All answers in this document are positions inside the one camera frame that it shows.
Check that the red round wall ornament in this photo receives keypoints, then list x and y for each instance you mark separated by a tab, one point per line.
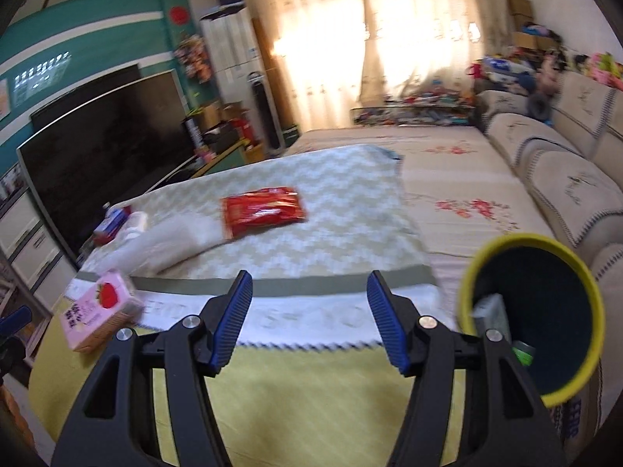
178	15

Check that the cartoon wall poster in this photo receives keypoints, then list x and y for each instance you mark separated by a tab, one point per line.
4	99

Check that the flat red box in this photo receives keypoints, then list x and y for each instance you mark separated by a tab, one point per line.
104	237

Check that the blue star patterned bag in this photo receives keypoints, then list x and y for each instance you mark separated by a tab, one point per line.
508	70

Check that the red snack packet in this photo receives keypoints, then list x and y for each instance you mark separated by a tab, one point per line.
263	211

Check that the beige floral bed sheet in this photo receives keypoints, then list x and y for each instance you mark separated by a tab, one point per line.
462	180

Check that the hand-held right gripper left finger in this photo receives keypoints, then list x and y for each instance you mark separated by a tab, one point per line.
233	321

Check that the white plastic bag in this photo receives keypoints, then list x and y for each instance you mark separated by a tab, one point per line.
175	241

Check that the large flat screen television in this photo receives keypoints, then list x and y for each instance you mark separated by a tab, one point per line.
107	165

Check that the beige covered sofa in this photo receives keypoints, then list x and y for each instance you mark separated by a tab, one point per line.
559	170

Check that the green yellow television cabinet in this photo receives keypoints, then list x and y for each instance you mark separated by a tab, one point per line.
228	155

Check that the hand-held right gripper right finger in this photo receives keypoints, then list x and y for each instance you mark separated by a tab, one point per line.
387	321

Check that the green white drink bottle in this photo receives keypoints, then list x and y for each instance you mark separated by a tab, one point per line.
524	352

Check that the shiny clear wall decoration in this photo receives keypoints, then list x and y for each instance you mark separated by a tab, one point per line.
41	75

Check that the pink toy figure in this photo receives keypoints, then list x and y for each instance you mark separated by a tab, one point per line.
207	155

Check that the tall black tube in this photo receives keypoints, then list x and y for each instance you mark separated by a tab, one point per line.
193	136

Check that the pink milk carton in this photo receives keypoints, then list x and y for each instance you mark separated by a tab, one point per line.
92	311

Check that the artificial flower bouquet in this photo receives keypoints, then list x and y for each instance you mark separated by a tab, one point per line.
194	56

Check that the stack of cardboard boxes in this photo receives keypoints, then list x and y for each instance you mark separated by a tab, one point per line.
520	7

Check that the black box green print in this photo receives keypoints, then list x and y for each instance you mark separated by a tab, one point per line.
290	137

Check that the blue card box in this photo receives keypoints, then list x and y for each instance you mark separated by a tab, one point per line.
117	219

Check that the cluttered glass coffee table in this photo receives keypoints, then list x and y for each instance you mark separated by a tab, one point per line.
413	109

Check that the pile of plush toys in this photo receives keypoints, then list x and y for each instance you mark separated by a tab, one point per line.
603	65

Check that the white plastic drawer unit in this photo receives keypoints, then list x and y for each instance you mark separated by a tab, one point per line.
24	233

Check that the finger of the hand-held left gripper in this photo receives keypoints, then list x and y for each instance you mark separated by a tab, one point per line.
14	320
9	357

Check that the white yogurt bottle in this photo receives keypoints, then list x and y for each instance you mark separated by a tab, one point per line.
136	224

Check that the yellow rimmed black bin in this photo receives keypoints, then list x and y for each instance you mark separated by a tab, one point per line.
545	296

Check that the dark box on air conditioner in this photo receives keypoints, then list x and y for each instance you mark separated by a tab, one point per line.
231	1

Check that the cardboard box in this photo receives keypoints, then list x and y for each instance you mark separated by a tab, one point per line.
211	114
232	111

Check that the beige embroidered sheer curtain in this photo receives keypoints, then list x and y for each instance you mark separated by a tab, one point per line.
311	44
428	29

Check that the black tower fan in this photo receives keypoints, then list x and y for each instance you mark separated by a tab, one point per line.
265	112

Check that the grey round cushion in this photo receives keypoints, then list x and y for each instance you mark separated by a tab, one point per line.
540	107

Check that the black boxes on cabinet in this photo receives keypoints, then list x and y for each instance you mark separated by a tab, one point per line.
221	140

